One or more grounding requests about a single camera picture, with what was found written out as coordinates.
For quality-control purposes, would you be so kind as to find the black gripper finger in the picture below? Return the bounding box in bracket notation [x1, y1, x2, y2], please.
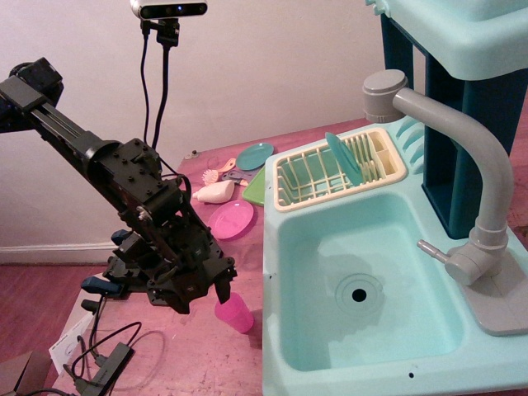
[171, 295, 192, 314]
[214, 276, 232, 304]

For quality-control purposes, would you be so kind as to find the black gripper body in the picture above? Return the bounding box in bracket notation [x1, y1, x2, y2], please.
[146, 215, 236, 301]

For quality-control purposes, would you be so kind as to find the pink plastic cup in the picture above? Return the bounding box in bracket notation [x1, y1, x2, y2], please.
[214, 292, 254, 333]

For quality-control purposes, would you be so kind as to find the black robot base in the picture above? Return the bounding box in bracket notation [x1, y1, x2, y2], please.
[103, 229, 175, 308]

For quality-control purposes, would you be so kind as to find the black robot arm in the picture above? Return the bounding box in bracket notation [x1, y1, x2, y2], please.
[1, 58, 237, 314]

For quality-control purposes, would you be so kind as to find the teal toy sink unit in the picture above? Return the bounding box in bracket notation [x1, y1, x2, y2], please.
[262, 1, 527, 395]

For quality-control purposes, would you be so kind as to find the pink plastic plate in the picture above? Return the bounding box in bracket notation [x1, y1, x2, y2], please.
[208, 200, 254, 239]

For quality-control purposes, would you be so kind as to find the cream toy soap bottle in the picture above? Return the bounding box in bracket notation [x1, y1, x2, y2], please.
[192, 180, 235, 204]

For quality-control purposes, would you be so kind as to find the orange toy dish brush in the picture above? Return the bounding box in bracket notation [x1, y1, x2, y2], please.
[201, 158, 236, 186]

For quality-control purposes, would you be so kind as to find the blue table clamp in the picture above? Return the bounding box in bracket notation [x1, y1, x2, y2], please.
[81, 276, 125, 298]

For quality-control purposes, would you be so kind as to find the green cutting board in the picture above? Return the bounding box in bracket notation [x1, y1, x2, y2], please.
[242, 167, 265, 206]

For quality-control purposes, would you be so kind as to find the grey toy utensil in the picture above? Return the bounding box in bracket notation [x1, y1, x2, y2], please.
[221, 169, 257, 186]

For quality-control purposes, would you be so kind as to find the black usb hub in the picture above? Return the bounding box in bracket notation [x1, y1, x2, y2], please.
[74, 342, 134, 396]

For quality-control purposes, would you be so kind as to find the teal plate on table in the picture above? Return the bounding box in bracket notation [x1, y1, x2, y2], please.
[235, 143, 275, 171]

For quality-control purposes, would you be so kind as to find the white paper card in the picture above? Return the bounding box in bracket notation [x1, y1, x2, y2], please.
[49, 313, 92, 375]

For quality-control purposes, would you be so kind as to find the cream dish rack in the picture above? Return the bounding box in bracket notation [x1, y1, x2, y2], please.
[266, 127, 408, 212]

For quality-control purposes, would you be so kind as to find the brown cardboard box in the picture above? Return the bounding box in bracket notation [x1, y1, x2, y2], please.
[1, 351, 51, 395]

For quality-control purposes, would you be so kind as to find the teal plate in rack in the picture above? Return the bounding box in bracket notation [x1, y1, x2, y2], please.
[325, 132, 363, 186]

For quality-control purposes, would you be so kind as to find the grey toy faucet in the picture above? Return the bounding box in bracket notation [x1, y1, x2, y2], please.
[362, 69, 527, 336]

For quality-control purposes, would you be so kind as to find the black camera cable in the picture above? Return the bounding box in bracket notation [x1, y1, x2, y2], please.
[139, 18, 182, 150]

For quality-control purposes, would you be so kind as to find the dark teal shelf frame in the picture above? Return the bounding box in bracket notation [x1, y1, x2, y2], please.
[380, 1, 527, 239]

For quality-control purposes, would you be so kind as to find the silver depth camera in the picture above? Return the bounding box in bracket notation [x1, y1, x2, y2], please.
[130, 0, 208, 20]

